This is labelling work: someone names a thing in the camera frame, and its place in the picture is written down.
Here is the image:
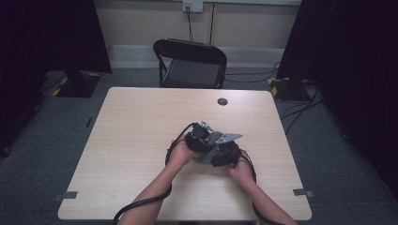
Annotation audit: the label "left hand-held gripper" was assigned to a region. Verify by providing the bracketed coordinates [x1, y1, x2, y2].
[185, 120, 217, 154]

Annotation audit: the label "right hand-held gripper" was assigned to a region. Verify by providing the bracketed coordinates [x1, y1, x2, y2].
[209, 132, 243, 168]

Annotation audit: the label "person's left hand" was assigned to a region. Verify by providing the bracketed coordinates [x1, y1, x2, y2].
[167, 137, 201, 168]

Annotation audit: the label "person's right hand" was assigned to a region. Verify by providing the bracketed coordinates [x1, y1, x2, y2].
[224, 149, 256, 186]

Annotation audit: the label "black folding chair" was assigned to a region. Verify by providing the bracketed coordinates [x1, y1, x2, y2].
[152, 37, 228, 90]

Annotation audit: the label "grey tape strip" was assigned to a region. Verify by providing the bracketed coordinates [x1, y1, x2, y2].
[53, 190, 79, 202]
[293, 187, 314, 199]

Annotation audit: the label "black stand base yellow tape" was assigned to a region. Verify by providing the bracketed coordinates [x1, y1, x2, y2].
[53, 69, 102, 98]
[267, 76, 311, 102]

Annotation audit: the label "black curtain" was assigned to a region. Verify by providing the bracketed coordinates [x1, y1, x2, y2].
[276, 0, 398, 201]
[0, 0, 113, 158]

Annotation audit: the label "right hand-held gripper black cable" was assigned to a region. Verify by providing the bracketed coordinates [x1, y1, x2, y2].
[239, 149, 283, 225]

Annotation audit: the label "hand-held gripper black cable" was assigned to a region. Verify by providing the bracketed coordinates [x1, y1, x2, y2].
[112, 122, 196, 225]
[239, 149, 283, 225]

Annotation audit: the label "black floor cables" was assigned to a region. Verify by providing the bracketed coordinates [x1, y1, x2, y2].
[224, 61, 325, 135]

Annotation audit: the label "left hand-held gripper black cable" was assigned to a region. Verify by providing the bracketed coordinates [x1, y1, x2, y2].
[112, 122, 196, 225]

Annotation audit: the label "black outlet cable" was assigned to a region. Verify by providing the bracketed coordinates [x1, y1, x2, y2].
[186, 7, 194, 42]

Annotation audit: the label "beige wall conduit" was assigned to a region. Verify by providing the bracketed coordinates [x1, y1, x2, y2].
[208, 2, 218, 45]

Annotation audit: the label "white wall outlet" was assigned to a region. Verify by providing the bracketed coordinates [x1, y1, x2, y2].
[182, 0, 205, 13]

